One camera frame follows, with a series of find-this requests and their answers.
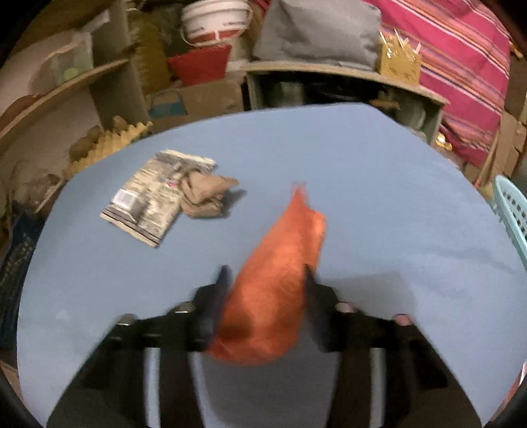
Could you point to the stacked cardboard boxes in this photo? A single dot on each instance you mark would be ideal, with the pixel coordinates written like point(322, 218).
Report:
point(506, 144)

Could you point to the large brown potato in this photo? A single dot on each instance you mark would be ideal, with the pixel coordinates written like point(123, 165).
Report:
point(86, 142)

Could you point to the white plastic bucket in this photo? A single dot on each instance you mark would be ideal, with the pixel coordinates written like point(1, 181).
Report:
point(214, 24)

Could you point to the clear plastic bag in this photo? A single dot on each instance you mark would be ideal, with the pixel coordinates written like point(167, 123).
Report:
point(39, 185)

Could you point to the yellow egg tray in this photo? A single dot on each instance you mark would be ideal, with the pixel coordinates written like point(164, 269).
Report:
point(111, 144)

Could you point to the wooden shelf unit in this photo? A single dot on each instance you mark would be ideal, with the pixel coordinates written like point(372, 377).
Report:
point(82, 80)

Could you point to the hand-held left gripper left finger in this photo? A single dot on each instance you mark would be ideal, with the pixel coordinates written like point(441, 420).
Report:
point(218, 296)

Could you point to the red striped blanket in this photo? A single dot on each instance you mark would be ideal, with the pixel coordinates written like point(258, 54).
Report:
point(461, 61)

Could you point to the white plastic bag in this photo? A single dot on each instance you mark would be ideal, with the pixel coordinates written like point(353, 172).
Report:
point(66, 61)

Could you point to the crumpled brown paper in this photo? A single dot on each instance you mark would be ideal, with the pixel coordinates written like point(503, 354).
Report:
point(204, 193)

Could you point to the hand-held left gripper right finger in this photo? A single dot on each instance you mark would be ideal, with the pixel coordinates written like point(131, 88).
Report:
point(317, 312)

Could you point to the blue plastic crate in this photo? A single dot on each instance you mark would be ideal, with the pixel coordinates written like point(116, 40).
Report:
point(16, 267)

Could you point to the red plastic basket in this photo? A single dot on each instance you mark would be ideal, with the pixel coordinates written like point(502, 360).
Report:
point(199, 66)

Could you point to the metal pot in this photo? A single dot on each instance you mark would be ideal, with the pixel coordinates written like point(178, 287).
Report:
point(290, 94)

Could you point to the large cooking oil bottle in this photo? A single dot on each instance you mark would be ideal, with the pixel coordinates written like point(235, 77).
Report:
point(150, 53)

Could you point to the grey fabric cover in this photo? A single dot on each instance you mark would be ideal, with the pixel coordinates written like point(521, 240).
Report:
point(321, 33)

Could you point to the wooden cabinet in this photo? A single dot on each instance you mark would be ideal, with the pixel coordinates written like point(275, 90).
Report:
point(329, 70)

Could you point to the brown cardboard box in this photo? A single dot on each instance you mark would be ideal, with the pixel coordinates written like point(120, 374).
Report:
point(206, 98)

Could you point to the small brown potato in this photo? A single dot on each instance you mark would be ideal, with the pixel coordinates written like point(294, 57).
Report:
point(119, 122)

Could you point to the printed grey packet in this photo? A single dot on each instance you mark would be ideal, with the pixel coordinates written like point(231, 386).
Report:
point(152, 197)

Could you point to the yellow cutlery holder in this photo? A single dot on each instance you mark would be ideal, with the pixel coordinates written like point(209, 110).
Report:
point(397, 66)

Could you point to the light blue plastic basket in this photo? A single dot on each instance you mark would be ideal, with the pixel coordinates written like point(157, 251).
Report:
point(514, 214)

